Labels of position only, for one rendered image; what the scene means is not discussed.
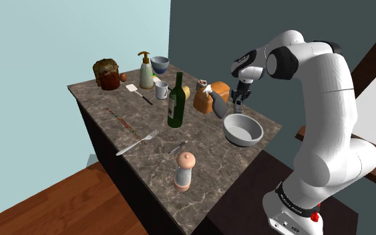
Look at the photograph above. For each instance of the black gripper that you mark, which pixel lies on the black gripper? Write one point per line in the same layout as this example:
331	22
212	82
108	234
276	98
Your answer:
243	89

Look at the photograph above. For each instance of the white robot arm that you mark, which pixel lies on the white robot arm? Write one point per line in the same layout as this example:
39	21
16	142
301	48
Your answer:
331	107

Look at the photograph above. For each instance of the grey remote control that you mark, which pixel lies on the grey remote control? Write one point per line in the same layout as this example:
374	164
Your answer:
238	107

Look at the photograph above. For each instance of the grey spray bottle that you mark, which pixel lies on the grey spray bottle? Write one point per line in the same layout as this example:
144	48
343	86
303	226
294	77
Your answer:
219	106

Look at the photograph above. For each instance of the grey bowl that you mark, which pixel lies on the grey bowl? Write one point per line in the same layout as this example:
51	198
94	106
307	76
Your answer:
243	130

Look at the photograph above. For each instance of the small grey and red cup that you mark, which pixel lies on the small grey and red cup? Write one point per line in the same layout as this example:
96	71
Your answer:
200	85

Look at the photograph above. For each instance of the brown bread loaf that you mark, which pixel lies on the brown bread loaf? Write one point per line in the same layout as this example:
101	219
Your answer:
202	102

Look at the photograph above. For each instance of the yellow potato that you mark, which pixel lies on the yellow potato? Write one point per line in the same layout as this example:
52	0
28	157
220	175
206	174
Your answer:
187	92

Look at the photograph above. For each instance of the green wine bottle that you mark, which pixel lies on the green wine bottle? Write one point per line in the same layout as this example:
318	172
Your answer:
176	109

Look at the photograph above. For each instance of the white mug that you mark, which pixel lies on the white mug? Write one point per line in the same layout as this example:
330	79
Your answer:
161	90

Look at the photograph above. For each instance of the small pale flat sponge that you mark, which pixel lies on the small pale flat sponge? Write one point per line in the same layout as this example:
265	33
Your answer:
157	79

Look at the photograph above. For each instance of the blue and white bowl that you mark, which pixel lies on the blue and white bowl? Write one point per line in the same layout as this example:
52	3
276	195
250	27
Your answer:
160	63

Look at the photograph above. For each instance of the dark pen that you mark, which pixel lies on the dark pen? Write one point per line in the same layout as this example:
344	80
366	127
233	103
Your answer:
178	147

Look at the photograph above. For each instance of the pale soap dispenser bottle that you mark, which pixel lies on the pale soap dispenser bottle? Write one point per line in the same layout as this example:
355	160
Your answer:
146	76

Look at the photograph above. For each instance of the pink and grey pepper mill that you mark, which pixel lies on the pink and grey pepper mill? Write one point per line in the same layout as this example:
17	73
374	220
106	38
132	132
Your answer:
183	174

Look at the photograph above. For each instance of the dark robot stand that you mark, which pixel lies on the dark robot stand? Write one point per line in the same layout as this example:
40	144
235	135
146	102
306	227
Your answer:
239	195

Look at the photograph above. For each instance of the brown egg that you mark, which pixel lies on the brown egg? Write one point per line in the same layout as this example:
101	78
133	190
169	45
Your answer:
123	77

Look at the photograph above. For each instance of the thin multicoloured stick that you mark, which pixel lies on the thin multicoloured stick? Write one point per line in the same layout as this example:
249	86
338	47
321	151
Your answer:
124	124

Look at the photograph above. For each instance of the silver fork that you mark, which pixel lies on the silver fork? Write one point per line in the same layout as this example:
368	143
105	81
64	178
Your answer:
132	145

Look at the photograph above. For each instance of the brown round cake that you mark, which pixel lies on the brown round cake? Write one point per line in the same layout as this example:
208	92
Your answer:
107	74

